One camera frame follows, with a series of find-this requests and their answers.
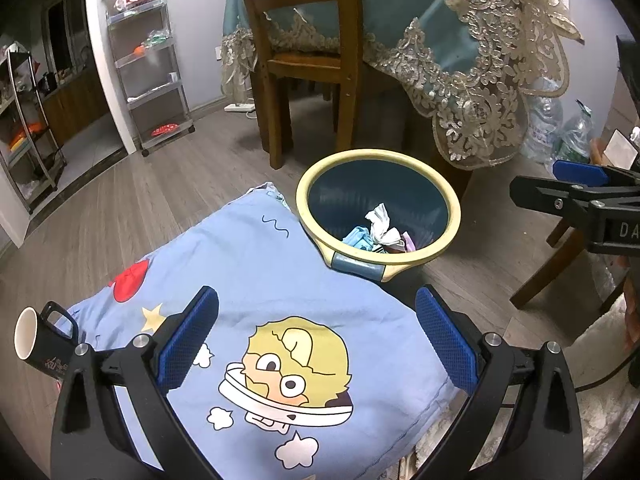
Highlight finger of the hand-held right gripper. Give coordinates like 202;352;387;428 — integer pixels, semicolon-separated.
510;174;602;224
552;160;640;188

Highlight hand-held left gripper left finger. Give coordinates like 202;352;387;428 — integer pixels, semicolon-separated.
49;285;221;480

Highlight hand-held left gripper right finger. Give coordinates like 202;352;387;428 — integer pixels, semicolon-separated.
415;284;587;480

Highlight blue face mask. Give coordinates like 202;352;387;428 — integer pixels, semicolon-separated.
342;226;374;252

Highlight blue bin with yellow rim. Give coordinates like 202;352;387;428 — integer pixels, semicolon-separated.
296;149;462;284

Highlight person's right hand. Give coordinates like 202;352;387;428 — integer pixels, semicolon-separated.
621;255;640;357

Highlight clear plastic water bottle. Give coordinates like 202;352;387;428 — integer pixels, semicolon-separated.
522;95;564;164
552;101;597;164

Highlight wooden chair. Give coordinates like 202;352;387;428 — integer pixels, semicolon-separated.
233;0;364;171
510;220;602;312

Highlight blue printed blanket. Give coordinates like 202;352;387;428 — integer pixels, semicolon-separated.
62;185;459;480

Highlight black mug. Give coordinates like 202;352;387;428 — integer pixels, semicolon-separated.
14;301;80;379

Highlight teal tablecloth with lace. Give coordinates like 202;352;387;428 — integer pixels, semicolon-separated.
220;0;584;169

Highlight metal shelving rack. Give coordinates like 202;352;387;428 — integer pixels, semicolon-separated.
0;50;69;212

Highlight wooden kitchen cabinet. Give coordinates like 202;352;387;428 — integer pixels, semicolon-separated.
42;67;109;147

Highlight orange items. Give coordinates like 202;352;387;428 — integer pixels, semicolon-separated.
9;122;44;152

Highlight grey trolley cart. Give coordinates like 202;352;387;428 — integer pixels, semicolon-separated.
105;0;195;157

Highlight black cable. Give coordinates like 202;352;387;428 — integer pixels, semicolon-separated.
575;355;640;392

